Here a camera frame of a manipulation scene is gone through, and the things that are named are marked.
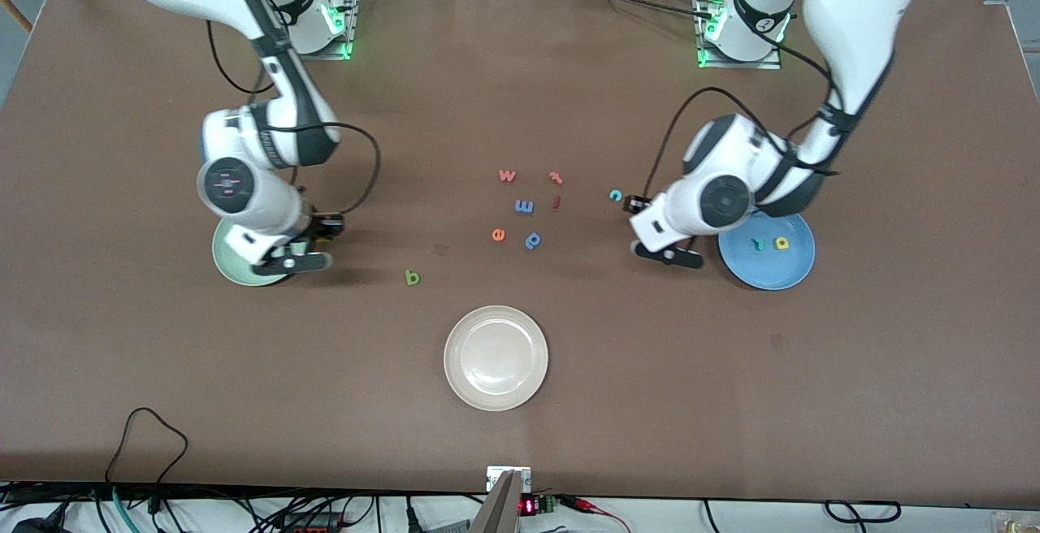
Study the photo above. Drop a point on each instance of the green plate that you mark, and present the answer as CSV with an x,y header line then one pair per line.
x,y
227,261

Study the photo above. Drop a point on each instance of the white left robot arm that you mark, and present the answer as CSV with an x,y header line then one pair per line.
x,y
861,13

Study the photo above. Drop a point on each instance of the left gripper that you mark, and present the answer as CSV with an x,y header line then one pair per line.
x,y
638,205

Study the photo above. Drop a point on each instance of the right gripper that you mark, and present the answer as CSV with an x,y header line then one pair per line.
x,y
322,228

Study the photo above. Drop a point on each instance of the blue letter m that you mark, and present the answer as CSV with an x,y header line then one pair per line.
x,y
524,206

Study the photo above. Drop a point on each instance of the red LED display module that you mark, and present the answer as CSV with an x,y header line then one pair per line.
x,y
538,505

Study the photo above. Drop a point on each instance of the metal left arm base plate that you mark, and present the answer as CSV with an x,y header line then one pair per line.
x,y
739,65

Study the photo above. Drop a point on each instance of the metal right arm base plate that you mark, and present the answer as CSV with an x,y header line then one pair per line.
x,y
352,21

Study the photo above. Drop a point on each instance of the beige plate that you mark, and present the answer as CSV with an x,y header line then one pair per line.
x,y
496,358

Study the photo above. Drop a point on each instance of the grey camera stand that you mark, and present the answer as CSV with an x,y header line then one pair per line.
x,y
500,509

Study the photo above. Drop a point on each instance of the white marker tag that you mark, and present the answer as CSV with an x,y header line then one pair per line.
x,y
494,478

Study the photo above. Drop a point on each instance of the blue plate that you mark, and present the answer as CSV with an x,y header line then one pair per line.
x,y
768,269

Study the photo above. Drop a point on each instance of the salmon letter w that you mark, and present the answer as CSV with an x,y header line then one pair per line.
x,y
507,176

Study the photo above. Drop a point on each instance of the blue letter p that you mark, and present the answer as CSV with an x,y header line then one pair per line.
x,y
528,244

